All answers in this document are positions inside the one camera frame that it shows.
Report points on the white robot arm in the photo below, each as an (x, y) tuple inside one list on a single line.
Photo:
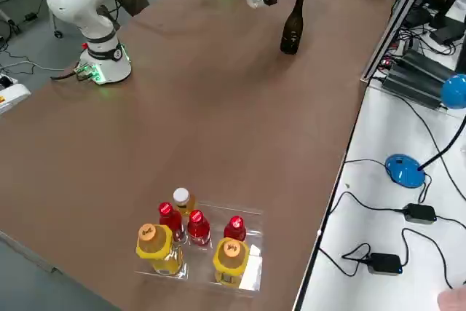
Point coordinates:
[(83, 5)]

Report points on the dark glass bottle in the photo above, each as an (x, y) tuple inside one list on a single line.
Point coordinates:
[(293, 30)]

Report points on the yellow tea bottle white cap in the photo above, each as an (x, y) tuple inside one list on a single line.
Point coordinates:
[(183, 205)]

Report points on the red cola bottle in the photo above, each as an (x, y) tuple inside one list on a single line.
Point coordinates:
[(169, 220), (198, 229), (234, 229)]

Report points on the yellow drink bottle orange cap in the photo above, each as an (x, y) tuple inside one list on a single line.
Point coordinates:
[(231, 260), (154, 245)]

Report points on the black power supply box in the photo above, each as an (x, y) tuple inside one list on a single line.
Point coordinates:
[(429, 65), (411, 87)]

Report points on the blue desk lamp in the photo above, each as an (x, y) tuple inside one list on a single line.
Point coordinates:
[(404, 172)]

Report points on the clear acrylic drinks shelf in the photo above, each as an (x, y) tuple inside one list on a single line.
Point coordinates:
[(251, 216)]

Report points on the black power adapter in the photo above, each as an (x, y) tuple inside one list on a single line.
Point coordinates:
[(384, 263), (420, 212)]

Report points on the aluminium frame post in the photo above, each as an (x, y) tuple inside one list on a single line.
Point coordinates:
[(393, 27)]

